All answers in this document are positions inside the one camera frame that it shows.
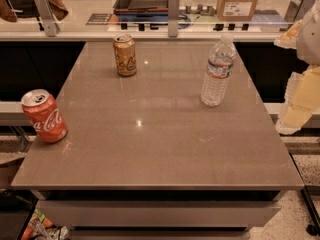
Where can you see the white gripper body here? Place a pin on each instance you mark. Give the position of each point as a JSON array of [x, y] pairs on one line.
[[310, 39]]

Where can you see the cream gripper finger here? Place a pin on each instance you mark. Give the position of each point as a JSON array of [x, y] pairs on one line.
[[292, 117], [291, 38]]

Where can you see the orange soda can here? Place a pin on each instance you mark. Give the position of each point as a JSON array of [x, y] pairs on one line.
[[124, 50]]

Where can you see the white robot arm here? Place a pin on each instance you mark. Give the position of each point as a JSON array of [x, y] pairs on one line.
[[310, 38]]

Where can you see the red coke can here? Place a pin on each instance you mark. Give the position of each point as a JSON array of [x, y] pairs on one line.
[[41, 109]]

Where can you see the cardboard box with label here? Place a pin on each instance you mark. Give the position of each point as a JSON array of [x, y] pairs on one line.
[[236, 10]]

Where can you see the clear plastic water bottle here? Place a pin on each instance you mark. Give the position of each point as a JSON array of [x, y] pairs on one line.
[[220, 63]]

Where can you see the grey metal tray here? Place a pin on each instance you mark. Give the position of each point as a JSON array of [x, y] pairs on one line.
[[142, 0]]

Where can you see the grey drawer cabinet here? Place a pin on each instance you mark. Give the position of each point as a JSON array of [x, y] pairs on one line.
[[159, 220]]

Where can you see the brown jacket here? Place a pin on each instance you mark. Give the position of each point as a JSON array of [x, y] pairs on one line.
[[11, 10]]

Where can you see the snack packets on floor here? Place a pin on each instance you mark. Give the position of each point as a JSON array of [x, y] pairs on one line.
[[40, 227]]

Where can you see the right metal railing post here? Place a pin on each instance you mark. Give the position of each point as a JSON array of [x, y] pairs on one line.
[[297, 9]]

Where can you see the metal railing post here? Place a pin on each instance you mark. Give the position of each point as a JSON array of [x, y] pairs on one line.
[[51, 28], [297, 9], [173, 17]]

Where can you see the middle metal railing post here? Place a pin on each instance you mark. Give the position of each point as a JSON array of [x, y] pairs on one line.
[[173, 17]]

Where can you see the left metal railing post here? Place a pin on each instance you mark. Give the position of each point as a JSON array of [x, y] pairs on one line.
[[51, 28]]

